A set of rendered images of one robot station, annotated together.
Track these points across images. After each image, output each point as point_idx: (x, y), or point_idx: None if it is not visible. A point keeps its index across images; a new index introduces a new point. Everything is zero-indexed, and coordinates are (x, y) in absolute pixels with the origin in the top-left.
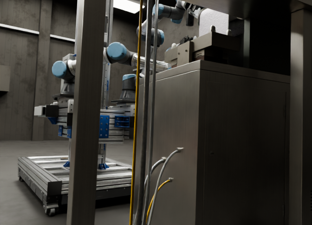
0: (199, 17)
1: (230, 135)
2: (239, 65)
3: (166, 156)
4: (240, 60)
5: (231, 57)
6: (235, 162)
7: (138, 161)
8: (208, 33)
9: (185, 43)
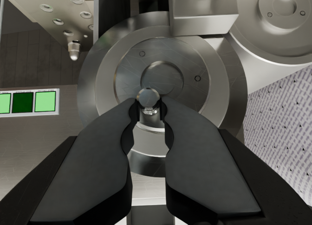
0: (93, 100)
1: None
2: None
3: None
4: (158, 3)
5: None
6: None
7: None
8: (65, 48)
9: (21, 10)
